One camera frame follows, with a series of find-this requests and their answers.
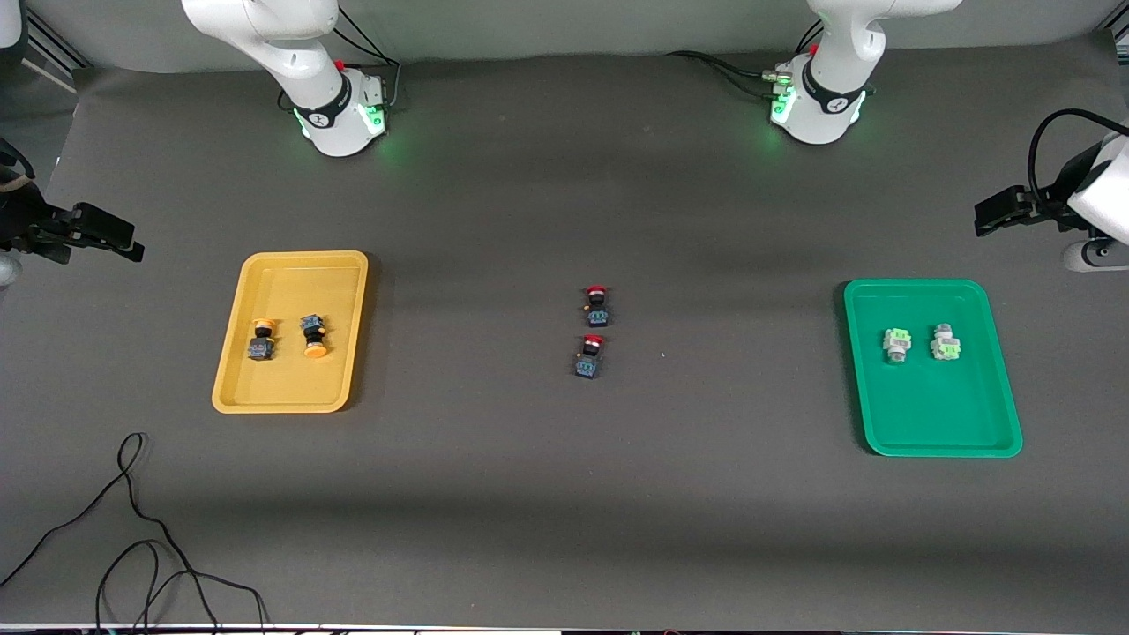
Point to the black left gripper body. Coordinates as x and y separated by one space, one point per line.
1034 205

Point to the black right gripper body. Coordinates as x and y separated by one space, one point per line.
26 220

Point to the green push button switch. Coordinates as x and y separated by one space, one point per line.
945 342
896 344

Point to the yellow mushroom push button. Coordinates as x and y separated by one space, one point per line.
313 337
261 340

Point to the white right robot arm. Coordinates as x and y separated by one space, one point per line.
291 44

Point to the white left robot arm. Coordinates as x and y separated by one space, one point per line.
838 44

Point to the green plastic tray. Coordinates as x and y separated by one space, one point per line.
944 406

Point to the yellow plastic tray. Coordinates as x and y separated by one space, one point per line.
291 379

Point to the red mushroom push button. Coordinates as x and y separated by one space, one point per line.
597 307
589 360

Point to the dark grey table mat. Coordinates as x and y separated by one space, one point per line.
564 529

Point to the aluminium frame rail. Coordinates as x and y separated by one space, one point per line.
53 57

